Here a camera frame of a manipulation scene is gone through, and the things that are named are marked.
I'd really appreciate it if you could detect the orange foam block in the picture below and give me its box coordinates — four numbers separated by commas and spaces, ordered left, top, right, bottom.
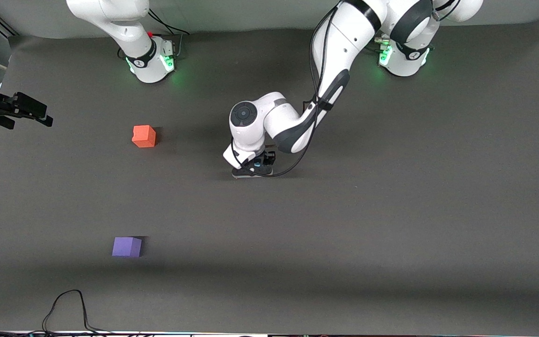
132, 125, 157, 148

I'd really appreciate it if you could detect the black right base cable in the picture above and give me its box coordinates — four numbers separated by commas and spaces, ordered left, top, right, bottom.
148, 9, 189, 36

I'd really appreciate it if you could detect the dark grey table mat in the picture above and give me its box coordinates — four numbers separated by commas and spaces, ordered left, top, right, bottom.
0, 16, 539, 335

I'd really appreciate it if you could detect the looped black floor cable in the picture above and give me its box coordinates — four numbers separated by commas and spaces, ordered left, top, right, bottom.
43, 289, 111, 335

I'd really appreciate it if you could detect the purple foam block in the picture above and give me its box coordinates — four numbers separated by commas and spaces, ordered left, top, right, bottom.
112, 237, 143, 258

